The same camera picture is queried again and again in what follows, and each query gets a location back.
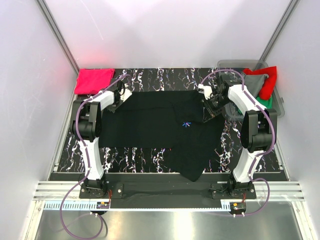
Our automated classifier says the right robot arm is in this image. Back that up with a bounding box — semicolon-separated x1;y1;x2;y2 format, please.
198;79;278;199

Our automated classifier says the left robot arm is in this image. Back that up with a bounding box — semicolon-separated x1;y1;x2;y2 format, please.
69;81;132;198

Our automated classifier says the red t-shirt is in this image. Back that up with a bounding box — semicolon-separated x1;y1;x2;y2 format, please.
243;66;277;100

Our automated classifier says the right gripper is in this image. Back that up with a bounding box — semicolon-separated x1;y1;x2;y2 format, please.
201;94;231;123

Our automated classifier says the green t-shirt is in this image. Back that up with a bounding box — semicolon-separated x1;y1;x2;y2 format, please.
234;96;273;115

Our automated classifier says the right aluminium corner post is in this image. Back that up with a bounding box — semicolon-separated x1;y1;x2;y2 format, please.
259;0;301;62

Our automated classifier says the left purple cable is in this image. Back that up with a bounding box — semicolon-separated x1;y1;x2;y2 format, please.
59;73;131;238

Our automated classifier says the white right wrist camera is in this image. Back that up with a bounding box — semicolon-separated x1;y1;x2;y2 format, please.
198;83;213;100

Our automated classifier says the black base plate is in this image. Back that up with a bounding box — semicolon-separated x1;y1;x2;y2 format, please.
79;172;257;210

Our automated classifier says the black t-shirt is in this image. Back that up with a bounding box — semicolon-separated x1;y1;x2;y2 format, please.
98;90;225;182

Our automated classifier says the aluminium corner post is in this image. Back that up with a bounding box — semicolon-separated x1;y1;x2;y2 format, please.
259;0;301;62
34;0;81;75

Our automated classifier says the left aluminium corner post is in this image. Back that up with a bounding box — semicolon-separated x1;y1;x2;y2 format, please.
34;0;81;75

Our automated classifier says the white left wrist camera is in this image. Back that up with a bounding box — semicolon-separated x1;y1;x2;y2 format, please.
119;86;132;102

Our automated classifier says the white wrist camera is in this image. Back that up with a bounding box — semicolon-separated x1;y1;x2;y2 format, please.
119;86;132;102
198;83;213;100

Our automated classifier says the pink folded t-shirt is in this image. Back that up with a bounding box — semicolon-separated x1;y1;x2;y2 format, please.
74;68;115;95

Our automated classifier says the aluminium frame rail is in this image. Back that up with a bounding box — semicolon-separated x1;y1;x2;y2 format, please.
33;181;305;202

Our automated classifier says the clear plastic bin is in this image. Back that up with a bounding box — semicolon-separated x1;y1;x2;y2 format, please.
217;59;285;122

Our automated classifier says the grey t-shirt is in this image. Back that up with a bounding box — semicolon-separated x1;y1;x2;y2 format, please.
244;74;269;98

